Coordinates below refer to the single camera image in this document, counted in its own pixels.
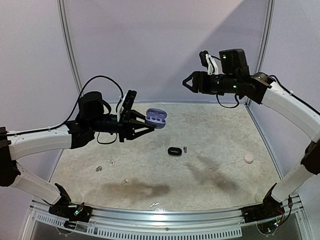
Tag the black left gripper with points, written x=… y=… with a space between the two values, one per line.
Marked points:
x=126 y=126

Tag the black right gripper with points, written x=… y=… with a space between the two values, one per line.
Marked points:
x=200 y=82

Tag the blue-grey oval charging case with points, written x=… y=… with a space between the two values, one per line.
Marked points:
x=156 y=117

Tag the black earbud charging case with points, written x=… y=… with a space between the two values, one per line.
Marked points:
x=174 y=151

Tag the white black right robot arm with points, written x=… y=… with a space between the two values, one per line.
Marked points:
x=265 y=90

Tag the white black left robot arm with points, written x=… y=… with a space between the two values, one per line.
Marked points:
x=73 y=134

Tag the pink round charging case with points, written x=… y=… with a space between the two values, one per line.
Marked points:
x=248 y=158

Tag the white stem earbud lower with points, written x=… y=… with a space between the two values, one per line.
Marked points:
x=125 y=181

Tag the perforated white front panel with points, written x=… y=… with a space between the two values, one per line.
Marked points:
x=54 y=228

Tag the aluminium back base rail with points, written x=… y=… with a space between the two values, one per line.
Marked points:
x=182 y=102

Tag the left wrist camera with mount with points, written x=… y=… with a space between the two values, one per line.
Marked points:
x=125 y=104

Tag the aluminium right corner post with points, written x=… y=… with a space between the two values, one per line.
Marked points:
x=266 y=30

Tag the aluminium corner post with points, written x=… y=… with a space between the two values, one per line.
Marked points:
x=266 y=30
x=61 y=6

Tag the aluminium left corner post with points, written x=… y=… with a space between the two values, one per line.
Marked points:
x=61 y=6

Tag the aluminium front rail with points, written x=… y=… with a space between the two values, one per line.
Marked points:
x=294 y=227

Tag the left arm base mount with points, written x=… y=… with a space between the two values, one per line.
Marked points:
x=72 y=212

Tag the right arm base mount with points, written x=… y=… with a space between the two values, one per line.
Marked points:
x=269 y=208

